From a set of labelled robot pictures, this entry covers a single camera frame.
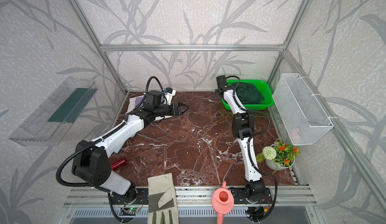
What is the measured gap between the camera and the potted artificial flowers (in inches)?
28.9

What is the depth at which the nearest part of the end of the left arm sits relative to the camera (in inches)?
25.4

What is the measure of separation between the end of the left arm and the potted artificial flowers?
472 mm
